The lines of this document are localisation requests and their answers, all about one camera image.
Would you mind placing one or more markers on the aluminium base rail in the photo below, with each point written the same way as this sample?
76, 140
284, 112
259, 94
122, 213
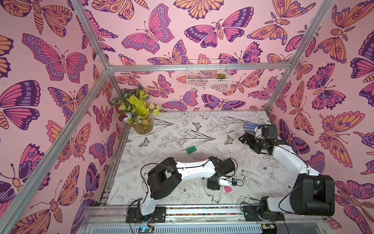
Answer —
199, 219

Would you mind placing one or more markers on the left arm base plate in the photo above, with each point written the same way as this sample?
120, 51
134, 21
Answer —
134, 215

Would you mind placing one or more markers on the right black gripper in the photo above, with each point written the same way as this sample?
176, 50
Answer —
254, 141

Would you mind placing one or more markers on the white wire basket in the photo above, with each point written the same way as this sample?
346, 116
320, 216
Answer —
202, 76

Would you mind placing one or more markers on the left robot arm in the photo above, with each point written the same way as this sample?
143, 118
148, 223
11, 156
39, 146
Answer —
167, 175

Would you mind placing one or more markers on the pink lego brick right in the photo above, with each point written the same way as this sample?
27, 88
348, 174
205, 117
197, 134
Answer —
227, 189

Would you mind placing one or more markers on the small succulent in basket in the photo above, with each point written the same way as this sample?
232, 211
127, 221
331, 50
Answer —
221, 76

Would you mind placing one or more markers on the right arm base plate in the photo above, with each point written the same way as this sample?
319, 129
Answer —
252, 213

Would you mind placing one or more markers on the green lego brick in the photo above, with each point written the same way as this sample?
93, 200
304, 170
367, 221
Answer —
191, 150

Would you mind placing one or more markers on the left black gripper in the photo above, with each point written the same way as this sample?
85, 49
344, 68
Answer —
214, 187

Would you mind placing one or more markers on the potted green plant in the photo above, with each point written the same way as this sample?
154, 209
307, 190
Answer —
133, 109

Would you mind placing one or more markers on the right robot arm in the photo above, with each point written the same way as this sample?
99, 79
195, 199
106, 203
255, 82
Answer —
312, 194

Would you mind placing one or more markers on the blue work glove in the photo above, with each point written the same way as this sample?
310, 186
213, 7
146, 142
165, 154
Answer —
250, 127

